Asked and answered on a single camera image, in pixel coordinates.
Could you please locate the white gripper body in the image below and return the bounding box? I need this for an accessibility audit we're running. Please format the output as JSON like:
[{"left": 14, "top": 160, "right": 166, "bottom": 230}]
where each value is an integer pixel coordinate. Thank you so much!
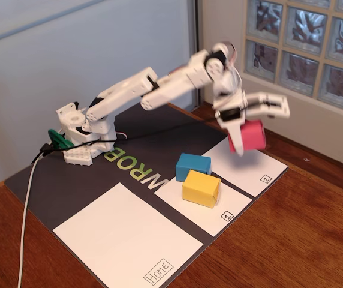
[{"left": 213, "top": 89, "right": 249, "bottom": 132}]

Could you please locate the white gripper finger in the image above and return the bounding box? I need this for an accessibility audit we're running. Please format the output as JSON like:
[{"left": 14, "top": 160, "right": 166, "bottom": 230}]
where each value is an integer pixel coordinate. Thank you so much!
[{"left": 227, "top": 121, "right": 246, "bottom": 157}]

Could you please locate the red paper box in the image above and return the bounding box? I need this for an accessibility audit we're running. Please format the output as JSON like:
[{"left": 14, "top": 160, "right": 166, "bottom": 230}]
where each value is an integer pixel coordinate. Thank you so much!
[{"left": 227, "top": 119, "right": 267, "bottom": 154}]

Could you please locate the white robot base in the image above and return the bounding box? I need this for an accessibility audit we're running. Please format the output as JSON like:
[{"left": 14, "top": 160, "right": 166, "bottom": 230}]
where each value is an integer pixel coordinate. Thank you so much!
[{"left": 56, "top": 101, "right": 118, "bottom": 167}]

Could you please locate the blue paper box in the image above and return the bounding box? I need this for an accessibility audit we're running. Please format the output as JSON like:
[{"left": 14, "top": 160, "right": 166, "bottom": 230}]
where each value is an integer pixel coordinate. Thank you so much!
[{"left": 176, "top": 152, "right": 212, "bottom": 183}]

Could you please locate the yellow paper box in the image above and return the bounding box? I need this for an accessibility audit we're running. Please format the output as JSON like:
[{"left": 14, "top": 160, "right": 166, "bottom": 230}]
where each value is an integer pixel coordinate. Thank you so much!
[{"left": 182, "top": 169, "right": 222, "bottom": 209}]

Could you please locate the white paper sheet marked home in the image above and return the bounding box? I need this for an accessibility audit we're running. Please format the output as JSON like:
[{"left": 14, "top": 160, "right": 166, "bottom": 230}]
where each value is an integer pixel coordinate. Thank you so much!
[{"left": 52, "top": 182, "right": 204, "bottom": 288}]

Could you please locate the white paper sheet marked 2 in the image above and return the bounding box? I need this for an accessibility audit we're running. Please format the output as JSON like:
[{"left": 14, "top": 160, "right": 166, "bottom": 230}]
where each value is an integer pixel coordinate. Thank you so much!
[{"left": 203, "top": 137, "right": 289, "bottom": 198}]

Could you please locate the white paper sheet marked 1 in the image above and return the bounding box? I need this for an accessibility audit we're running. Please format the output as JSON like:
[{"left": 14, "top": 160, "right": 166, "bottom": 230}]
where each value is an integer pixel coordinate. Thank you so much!
[{"left": 153, "top": 176, "right": 253, "bottom": 238}]

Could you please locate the green clamp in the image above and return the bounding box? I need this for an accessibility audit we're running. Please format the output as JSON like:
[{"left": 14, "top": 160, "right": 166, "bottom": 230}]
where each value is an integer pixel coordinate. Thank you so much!
[{"left": 47, "top": 128, "right": 75, "bottom": 151}]

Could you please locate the dark grey mat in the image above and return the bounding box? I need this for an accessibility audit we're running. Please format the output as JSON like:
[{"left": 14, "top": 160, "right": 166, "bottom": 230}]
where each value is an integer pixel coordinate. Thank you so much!
[{"left": 4, "top": 95, "right": 289, "bottom": 288}]

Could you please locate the frosted door panel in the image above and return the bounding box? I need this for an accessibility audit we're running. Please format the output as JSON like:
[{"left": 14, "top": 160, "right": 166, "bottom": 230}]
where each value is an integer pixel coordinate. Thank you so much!
[{"left": 0, "top": 0, "right": 196, "bottom": 187}]

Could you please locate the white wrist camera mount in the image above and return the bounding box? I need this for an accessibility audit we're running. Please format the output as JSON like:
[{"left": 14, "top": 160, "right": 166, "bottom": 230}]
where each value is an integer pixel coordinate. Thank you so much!
[{"left": 245, "top": 92, "right": 291, "bottom": 121}]

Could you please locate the red black servo wire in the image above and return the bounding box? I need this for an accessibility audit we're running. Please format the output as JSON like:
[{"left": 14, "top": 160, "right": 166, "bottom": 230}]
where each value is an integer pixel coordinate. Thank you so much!
[{"left": 224, "top": 40, "right": 239, "bottom": 71}]

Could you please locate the grey metal door frame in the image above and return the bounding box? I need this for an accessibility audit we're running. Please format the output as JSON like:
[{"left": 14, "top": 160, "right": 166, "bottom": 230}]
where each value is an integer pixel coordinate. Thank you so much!
[{"left": 188, "top": 0, "right": 204, "bottom": 109}]

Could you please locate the black cable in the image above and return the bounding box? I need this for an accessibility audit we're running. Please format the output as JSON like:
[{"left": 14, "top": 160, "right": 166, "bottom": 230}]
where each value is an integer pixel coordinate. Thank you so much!
[{"left": 30, "top": 115, "right": 223, "bottom": 165}]

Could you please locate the white cable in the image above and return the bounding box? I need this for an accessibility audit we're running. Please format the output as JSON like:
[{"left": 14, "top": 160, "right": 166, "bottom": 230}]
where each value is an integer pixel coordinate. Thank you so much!
[{"left": 17, "top": 151, "right": 45, "bottom": 288}]

